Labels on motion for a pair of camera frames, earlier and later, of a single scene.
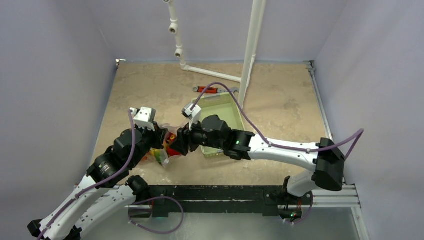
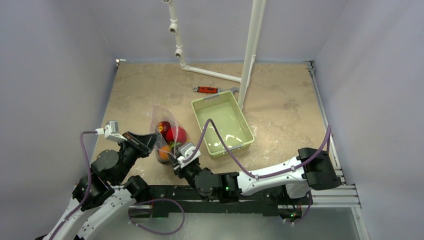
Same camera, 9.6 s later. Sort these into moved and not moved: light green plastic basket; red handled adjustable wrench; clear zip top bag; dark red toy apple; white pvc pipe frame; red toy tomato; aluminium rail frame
Moved: red toy tomato; clear zip top bag; dark red toy apple
Not moved: red handled adjustable wrench; light green plastic basket; white pvc pipe frame; aluminium rail frame
